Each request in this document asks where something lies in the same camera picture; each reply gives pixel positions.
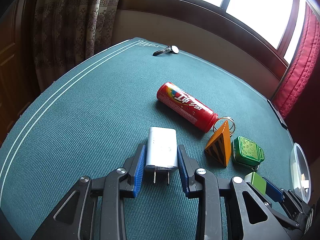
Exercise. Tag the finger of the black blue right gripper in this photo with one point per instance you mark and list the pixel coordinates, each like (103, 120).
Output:
(232, 202)

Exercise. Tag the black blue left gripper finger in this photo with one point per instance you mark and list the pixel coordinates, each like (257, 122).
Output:
(96, 206)

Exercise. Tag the brass key rings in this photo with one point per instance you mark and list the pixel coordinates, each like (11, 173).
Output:
(225, 124)

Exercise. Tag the orange striped wedge block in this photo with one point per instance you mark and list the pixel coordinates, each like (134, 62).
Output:
(219, 145)

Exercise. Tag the green white cube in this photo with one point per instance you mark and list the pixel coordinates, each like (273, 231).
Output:
(257, 181)

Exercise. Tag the clear plastic bowl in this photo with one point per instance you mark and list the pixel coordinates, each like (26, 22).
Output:
(299, 166)

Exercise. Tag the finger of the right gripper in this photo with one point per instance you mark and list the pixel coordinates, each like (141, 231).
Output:
(274, 192)

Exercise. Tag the white wall charger plug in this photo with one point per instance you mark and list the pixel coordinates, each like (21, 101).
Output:
(161, 155)

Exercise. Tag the brown wooden window frame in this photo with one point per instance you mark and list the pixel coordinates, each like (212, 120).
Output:
(215, 19)

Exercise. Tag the green jar-shaped tin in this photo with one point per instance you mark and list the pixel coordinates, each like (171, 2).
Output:
(247, 153)

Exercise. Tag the beige patterned curtain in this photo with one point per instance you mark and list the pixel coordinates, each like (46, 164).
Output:
(67, 32)

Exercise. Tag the black remote control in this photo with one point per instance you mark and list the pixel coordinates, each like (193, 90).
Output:
(278, 115)

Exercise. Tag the green table mat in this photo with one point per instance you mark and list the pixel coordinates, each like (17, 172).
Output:
(93, 117)

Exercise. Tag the red cylindrical can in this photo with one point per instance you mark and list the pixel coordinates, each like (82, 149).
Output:
(187, 106)

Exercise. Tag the red quilted curtain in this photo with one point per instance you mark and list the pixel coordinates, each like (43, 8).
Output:
(301, 68)

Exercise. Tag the black strap wristwatch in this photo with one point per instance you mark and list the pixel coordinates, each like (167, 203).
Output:
(169, 49)

